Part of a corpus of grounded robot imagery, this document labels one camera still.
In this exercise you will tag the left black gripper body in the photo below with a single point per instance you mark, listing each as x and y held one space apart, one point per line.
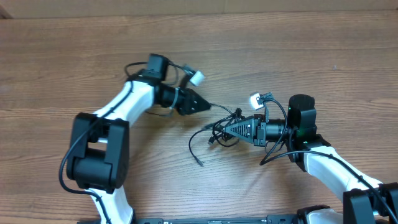
184 101

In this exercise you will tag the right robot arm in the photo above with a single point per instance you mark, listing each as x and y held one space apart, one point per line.
365 199

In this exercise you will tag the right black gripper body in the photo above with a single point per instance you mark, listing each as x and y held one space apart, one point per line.
257 130

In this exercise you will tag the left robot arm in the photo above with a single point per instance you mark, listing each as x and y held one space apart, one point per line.
97 161

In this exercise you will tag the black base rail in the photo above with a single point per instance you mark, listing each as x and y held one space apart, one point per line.
214 221

